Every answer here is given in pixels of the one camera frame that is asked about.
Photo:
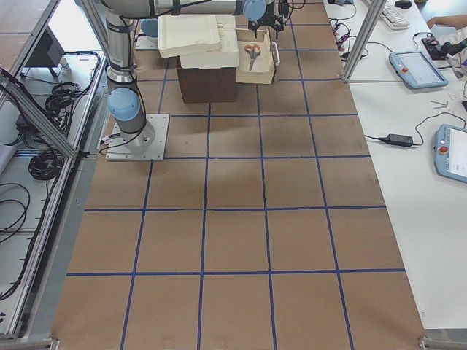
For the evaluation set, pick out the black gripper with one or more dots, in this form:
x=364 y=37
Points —
x=267 y=10

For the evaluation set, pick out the orange grey scissors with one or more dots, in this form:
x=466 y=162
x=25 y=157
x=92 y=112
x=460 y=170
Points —
x=253 y=50

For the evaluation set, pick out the wooden drawer with white handle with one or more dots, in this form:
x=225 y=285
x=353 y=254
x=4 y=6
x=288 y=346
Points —
x=258 y=57

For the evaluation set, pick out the person forearm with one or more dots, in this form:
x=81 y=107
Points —
x=455 y=21

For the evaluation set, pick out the dark brown drawer cabinet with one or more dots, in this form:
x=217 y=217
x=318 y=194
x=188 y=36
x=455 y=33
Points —
x=207 y=85

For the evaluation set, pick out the white keyboard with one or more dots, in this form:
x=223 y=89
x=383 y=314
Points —
x=393 y=18

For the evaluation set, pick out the black computer mouse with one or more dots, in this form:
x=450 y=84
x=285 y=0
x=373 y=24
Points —
x=403 y=4

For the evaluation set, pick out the blue teach pendant far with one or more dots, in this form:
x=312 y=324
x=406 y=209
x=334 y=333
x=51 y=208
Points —
x=416 y=70

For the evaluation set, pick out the blue teach pendant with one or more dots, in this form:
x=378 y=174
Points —
x=416 y=70
x=450 y=152

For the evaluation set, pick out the black power adapter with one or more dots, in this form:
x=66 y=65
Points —
x=397 y=140

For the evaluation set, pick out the blue teach pendant near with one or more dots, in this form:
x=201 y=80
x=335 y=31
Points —
x=450 y=152

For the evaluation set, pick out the black monitor box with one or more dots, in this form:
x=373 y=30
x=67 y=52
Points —
x=47 y=53

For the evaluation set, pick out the aluminium frame post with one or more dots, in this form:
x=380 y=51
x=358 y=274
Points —
x=366 y=29

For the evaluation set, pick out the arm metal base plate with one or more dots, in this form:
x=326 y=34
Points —
x=146 y=43
x=149 y=145

